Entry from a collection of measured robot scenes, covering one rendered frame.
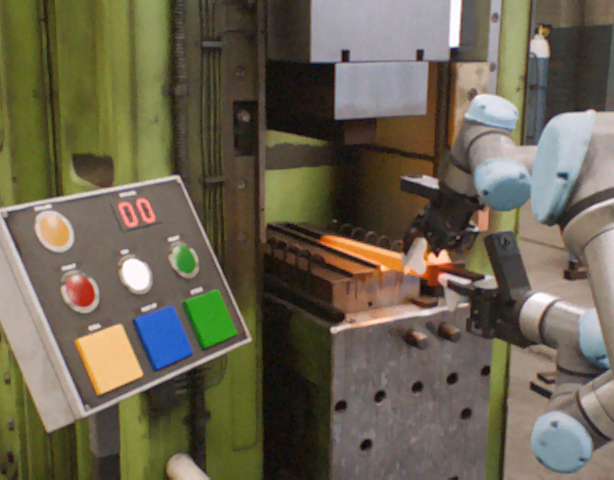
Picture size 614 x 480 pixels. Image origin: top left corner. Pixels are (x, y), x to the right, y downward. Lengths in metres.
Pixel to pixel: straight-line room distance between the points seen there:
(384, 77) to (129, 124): 0.45
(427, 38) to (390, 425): 0.71
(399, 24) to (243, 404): 0.77
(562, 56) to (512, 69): 8.96
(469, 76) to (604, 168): 0.99
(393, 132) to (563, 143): 1.11
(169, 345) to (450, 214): 0.53
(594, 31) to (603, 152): 10.12
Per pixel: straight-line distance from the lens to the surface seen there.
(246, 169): 1.64
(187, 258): 1.33
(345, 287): 1.63
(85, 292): 1.19
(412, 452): 1.77
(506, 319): 1.43
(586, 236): 0.92
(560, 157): 0.92
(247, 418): 1.78
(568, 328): 1.31
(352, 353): 1.60
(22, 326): 1.18
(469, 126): 1.41
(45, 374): 1.17
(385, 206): 2.05
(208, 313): 1.31
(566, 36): 10.99
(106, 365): 1.17
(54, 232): 1.20
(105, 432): 1.38
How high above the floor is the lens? 1.42
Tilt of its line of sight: 14 degrees down
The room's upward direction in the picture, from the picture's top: straight up
